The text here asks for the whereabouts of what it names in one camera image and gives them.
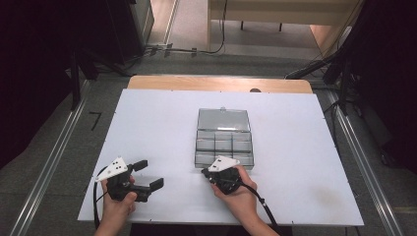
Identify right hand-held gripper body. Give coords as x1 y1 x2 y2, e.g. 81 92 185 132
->
208 155 246 196

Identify wooden table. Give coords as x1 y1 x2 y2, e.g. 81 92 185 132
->
126 75 314 94

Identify dark cabinet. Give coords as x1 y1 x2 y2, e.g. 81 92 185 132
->
106 0 155 66

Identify clear plastic compartment box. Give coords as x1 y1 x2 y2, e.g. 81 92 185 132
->
194 106 256 171

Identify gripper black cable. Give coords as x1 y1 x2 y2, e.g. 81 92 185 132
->
92 166 110 230
240 182 283 236

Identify black curtain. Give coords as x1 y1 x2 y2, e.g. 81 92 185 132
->
340 0 417 175
0 0 112 170

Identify black hanging cable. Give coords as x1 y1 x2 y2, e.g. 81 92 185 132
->
196 0 229 55

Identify person's right hand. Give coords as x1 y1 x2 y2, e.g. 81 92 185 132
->
210 164 261 223

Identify black metal stand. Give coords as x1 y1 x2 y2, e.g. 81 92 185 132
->
284 48 353 116
67 48 99 111

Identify thin black floor cable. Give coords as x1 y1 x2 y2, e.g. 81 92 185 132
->
323 100 342 150

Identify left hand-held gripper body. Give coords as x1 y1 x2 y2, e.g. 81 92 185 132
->
94 156 152 203

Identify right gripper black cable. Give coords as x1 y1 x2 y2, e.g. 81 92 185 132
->
240 182 283 236

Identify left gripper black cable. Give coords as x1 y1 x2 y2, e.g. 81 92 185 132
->
92 166 110 230

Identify white board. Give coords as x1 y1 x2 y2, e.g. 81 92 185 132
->
77 88 365 227

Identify beige cabinet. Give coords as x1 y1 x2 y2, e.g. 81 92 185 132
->
207 0 363 52

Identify metal floor rail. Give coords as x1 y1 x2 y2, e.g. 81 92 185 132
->
327 90 405 236
9 79 91 236

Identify person's left hand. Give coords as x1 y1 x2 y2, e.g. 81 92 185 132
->
99 174 139 228

